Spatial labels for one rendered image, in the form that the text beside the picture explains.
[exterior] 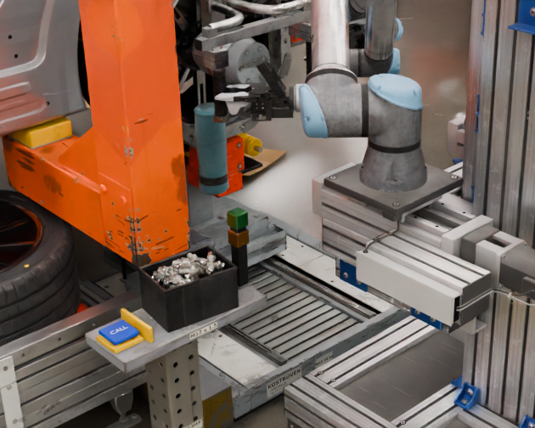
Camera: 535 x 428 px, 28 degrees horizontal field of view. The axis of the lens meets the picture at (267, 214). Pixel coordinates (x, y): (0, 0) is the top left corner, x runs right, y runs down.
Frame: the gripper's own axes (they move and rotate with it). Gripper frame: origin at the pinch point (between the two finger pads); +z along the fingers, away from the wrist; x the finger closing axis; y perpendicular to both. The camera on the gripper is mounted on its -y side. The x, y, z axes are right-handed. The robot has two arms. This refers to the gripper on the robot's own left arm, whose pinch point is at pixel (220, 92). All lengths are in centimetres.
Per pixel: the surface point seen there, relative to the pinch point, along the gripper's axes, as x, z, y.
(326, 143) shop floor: 151, -30, 93
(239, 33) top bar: 8.1, -5.6, -13.5
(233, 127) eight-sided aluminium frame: 27.1, -0.7, 24.0
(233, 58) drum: 13.9, -2.9, -4.0
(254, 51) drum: 16.7, -8.7, -4.8
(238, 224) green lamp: -41.5, -6.5, 16.7
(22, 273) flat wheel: -43, 49, 30
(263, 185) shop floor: 109, -5, 90
